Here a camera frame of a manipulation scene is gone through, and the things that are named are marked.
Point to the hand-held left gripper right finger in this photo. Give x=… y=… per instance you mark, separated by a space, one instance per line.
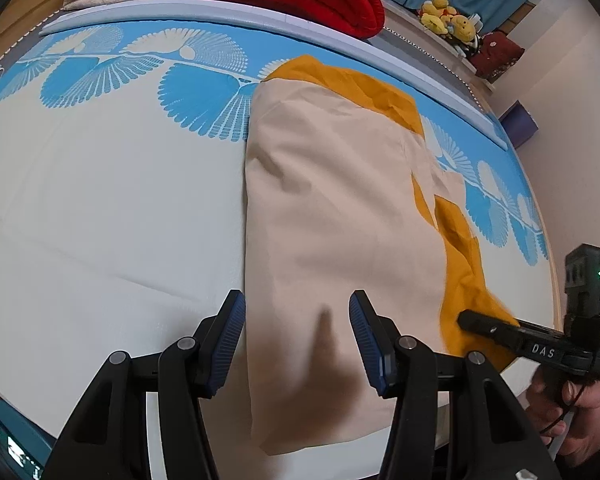
x=367 y=345

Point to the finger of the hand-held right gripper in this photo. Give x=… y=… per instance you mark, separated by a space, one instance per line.
x=490 y=327

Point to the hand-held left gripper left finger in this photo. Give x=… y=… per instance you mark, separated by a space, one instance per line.
x=227 y=345

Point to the beige and mustard garment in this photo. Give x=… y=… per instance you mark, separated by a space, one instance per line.
x=330 y=210

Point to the person's right hand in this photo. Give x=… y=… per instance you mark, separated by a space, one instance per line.
x=587 y=420

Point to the purple box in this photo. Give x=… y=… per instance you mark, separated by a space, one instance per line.
x=520 y=122

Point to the white and blue printed bedsheet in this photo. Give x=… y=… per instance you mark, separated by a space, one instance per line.
x=105 y=185

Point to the teal device with display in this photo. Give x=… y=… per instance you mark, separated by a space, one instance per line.
x=15 y=445

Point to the dark red cushion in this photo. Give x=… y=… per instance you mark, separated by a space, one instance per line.
x=497 y=55

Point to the grey studded headboard ledge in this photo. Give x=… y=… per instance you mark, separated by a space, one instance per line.
x=430 y=57

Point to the yellow plush toy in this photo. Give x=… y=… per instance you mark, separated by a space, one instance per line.
x=461 y=25
x=436 y=10

